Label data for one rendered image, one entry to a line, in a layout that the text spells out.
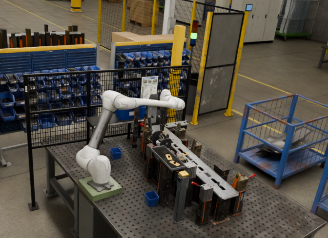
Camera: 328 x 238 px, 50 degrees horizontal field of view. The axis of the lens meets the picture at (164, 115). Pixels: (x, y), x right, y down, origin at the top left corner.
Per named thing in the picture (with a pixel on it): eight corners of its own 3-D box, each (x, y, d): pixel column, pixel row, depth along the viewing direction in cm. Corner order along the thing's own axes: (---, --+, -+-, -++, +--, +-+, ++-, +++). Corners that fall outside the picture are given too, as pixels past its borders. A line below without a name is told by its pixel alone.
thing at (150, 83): (156, 100, 419) (159, 75, 407) (139, 102, 408) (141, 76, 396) (155, 99, 420) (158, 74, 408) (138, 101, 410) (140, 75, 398)
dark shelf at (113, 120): (167, 118, 409) (167, 115, 408) (92, 128, 366) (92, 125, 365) (158, 110, 426) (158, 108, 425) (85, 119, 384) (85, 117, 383)
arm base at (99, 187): (101, 194, 304) (101, 189, 302) (86, 183, 317) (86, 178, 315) (117, 187, 317) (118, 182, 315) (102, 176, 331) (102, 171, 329)
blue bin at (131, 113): (145, 118, 396) (146, 107, 391) (119, 120, 384) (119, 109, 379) (140, 112, 410) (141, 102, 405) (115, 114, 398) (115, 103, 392)
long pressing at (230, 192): (243, 194, 285) (243, 192, 284) (221, 200, 274) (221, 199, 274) (162, 124, 394) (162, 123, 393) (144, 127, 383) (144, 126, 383)
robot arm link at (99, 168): (99, 186, 306) (100, 164, 298) (86, 177, 316) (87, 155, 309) (113, 179, 318) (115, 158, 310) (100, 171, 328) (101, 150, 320)
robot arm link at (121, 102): (137, 97, 315) (126, 93, 323) (122, 99, 301) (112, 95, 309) (134, 111, 319) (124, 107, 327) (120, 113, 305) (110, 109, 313)
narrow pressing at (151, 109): (155, 122, 396) (158, 93, 382) (146, 123, 390) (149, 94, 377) (155, 122, 396) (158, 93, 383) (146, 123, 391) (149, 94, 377)
